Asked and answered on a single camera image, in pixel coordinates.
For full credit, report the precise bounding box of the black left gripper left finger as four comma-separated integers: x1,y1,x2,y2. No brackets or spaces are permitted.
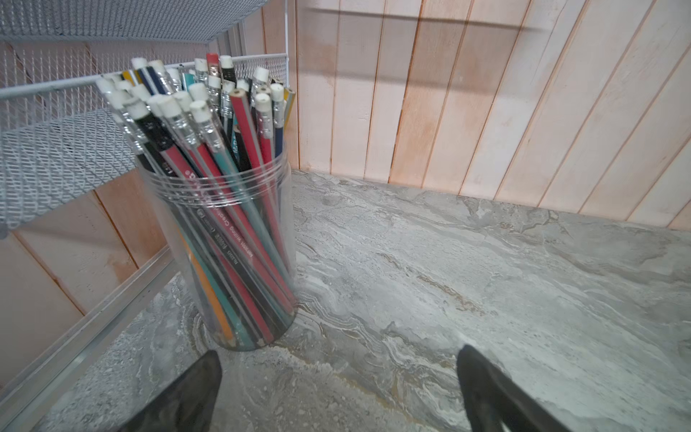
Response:
117,350,222,431

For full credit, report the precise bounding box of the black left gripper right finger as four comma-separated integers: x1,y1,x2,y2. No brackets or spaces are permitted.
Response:
456,345,569,432

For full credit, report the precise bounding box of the clear pencil jar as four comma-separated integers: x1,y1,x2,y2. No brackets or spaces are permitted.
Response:
95,52,299,352

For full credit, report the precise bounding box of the aluminium wall rail left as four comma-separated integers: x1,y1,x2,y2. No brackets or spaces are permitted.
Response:
1,247,178,431

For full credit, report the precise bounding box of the white mesh wall shelf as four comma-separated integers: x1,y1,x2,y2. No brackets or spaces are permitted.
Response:
1,1,294,234

